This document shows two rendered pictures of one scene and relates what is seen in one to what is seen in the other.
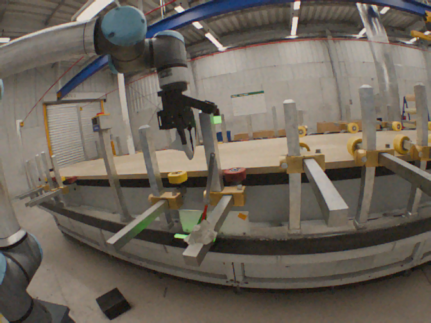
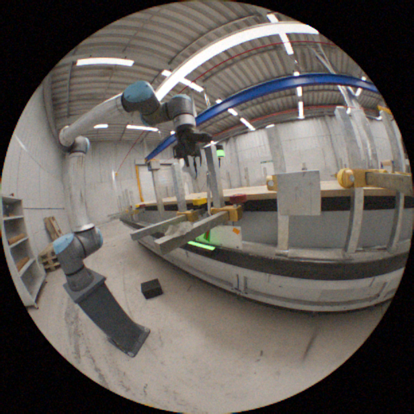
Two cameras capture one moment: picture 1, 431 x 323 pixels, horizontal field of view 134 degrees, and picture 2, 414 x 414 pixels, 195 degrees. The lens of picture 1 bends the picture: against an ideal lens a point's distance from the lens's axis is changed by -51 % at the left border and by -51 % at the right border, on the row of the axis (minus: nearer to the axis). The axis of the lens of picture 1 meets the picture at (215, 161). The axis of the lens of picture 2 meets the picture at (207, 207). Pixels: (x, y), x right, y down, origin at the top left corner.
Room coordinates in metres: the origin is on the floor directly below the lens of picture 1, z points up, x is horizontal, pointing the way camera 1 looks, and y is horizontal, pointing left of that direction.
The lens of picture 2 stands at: (0.10, -0.12, 0.96)
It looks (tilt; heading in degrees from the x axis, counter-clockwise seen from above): 9 degrees down; 21
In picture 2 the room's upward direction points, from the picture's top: 9 degrees counter-clockwise
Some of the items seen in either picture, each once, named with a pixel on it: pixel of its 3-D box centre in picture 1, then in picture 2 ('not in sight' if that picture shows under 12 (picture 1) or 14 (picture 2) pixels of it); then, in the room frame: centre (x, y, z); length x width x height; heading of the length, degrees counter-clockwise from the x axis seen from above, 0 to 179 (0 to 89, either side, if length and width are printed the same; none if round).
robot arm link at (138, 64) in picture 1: (130, 54); (155, 113); (0.47, 0.19, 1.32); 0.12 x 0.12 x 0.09; 20
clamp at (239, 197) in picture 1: (225, 195); (225, 212); (0.57, -0.02, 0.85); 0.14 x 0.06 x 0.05; 70
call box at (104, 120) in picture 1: (101, 124); (153, 166); (0.75, 0.48, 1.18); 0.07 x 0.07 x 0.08; 70
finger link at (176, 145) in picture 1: (179, 145); (187, 169); (0.51, 0.09, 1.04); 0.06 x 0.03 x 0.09; 70
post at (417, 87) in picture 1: (421, 154); (399, 181); (0.32, -0.70, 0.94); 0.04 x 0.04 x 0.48; 70
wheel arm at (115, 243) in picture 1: (154, 212); (174, 221); (0.56, 0.24, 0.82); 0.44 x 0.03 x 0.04; 160
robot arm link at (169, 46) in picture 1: (169, 53); (181, 109); (0.52, 0.08, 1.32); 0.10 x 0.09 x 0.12; 110
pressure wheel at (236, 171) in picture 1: (236, 182); (238, 205); (0.66, -0.07, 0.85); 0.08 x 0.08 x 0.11
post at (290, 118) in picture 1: (294, 181); (283, 200); (0.49, -0.23, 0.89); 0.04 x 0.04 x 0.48; 70
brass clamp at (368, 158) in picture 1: (374, 156); (361, 178); (0.39, -0.48, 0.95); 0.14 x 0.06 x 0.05; 70
